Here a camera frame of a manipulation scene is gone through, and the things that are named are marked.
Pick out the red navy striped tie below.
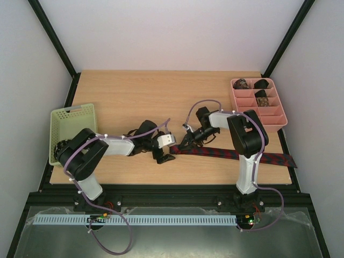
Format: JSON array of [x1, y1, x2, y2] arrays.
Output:
[[169, 145, 297, 168]]

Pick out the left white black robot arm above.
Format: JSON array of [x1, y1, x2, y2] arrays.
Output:
[[53, 120, 176, 201]]

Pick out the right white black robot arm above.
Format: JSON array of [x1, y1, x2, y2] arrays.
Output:
[[178, 106, 269, 211]]

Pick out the dark floral rolled tie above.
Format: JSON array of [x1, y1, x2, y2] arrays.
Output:
[[233, 78, 249, 90]]

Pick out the brown patterned rolled tie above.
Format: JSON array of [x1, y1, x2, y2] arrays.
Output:
[[256, 97, 270, 107]]

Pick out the pink divided organizer tray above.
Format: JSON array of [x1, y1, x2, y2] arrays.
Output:
[[230, 78, 288, 132]]

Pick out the black rolled tie middle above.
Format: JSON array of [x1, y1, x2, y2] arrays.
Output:
[[255, 89, 267, 98]]

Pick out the black rolled tie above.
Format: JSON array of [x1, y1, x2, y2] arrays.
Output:
[[255, 89, 267, 98], [254, 79, 269, 89]]

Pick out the green plastic basket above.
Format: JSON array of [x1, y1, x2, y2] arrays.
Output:
[[49, 103, 98, 166]]

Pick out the black rolled tie back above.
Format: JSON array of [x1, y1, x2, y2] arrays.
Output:
[[254, 79, 269, 89]]

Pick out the black white patterned tie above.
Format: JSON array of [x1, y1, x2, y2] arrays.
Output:
[[53, 139, 70, 160]]

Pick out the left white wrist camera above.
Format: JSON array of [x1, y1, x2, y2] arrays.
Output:
[[157, 134, 176, 149]]

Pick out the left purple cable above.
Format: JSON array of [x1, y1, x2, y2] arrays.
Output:
[[63, 118, 173, 254]]

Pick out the purple cable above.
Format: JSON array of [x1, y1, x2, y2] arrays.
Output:
[[185, 99, 285, 233], [63, 118, 173, 254]]

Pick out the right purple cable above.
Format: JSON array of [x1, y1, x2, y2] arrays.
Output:
[[185, 99, 285, 233]]

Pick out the black aluminium frame rail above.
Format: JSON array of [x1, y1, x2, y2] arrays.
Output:
[[24, 184, 314, 214]]

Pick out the light blue cable duct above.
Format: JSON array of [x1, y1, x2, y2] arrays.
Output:
[[33, 214, 237, 226]]

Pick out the right black frame post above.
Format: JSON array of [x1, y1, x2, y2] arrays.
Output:
[[261, 0, 316, 78]]

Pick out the black frame post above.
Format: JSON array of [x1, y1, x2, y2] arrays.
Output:
[[261, 0, 316, 78], [26, 0, 78, 78]]

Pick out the left black frame post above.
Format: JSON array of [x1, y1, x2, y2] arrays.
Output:
[[26, 0, 78, 78]]

